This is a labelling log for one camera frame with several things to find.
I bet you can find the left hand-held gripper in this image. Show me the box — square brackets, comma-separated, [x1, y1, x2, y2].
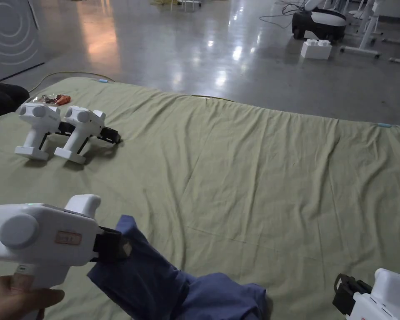
[0, 194, 133, 295]

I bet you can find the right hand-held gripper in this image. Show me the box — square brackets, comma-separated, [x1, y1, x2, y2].
[331, 268, 400, 320]

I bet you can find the dark blue garment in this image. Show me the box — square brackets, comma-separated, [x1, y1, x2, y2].
[86, 215, 268, 320]

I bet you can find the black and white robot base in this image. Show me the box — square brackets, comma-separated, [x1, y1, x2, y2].
[291, 0, 348, 43]

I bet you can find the person's left hand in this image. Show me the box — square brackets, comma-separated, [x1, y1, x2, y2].
[0, 275, 65, 320]

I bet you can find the spare white hand-held gripper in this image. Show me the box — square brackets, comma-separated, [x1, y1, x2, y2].
[15, 102, 67, 161]
[54, 105, 123, 165]

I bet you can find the bed with pale green sheet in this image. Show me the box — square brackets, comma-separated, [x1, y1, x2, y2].
[0, 77, 400, 320]

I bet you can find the white washing machine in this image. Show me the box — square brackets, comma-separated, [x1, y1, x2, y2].
[0, 0, 46, 81]

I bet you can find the white foam block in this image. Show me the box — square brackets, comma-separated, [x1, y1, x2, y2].
[300, 39, 333, 61]

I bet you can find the white table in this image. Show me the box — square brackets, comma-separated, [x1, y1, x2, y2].
[339, 0, 400, 65]

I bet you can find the black floor cable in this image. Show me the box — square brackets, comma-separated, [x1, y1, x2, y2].
[259, 0, 299, 28]

